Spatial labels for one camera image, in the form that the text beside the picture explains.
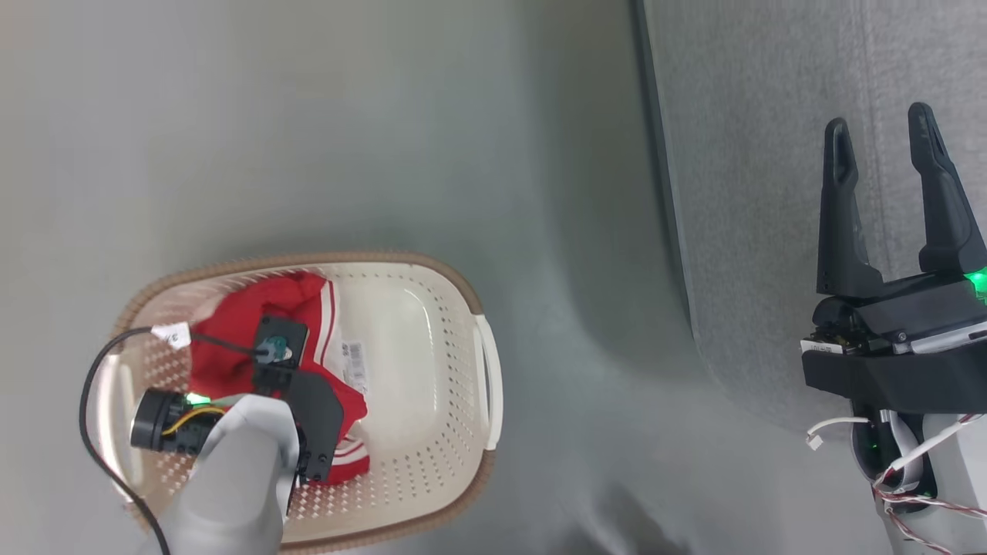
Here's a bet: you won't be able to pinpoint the red garment with white stripes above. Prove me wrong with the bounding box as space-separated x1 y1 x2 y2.
187 271 371 486

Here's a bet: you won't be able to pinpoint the cream perforated laundry basket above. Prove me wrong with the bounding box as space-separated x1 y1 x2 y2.
96 251 506 554

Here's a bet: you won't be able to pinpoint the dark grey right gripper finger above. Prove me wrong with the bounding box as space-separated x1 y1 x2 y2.
816 118 884 298
907 102 987 276

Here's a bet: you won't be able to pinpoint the grey fabric sofa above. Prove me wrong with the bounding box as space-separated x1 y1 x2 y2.
636 0 987 463

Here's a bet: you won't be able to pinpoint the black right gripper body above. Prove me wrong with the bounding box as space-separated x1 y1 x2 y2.
800 268 987 419

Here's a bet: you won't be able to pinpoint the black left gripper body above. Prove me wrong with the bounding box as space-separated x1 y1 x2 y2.
254 367 345 485

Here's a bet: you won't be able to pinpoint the white barcode sticker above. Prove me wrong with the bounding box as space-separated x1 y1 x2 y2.
339 339 368 386

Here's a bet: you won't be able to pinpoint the red white twisted wires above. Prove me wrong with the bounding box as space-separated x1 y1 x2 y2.
871 415 987 555

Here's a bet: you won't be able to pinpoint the white paper cable tag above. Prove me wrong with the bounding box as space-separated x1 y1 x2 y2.
150 322 192 349

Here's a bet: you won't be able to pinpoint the white cable with plug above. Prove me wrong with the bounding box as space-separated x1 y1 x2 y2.
807 416 872 451

